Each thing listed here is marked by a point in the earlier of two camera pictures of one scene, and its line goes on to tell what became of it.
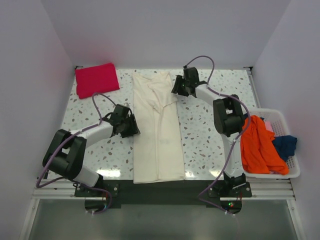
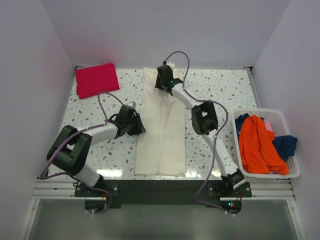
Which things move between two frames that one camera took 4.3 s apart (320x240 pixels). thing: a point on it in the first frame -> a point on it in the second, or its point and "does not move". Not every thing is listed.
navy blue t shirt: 286,145 does not move
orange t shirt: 259,153 does not move
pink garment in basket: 268,126 does not move
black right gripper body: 180,86 -> 159,83
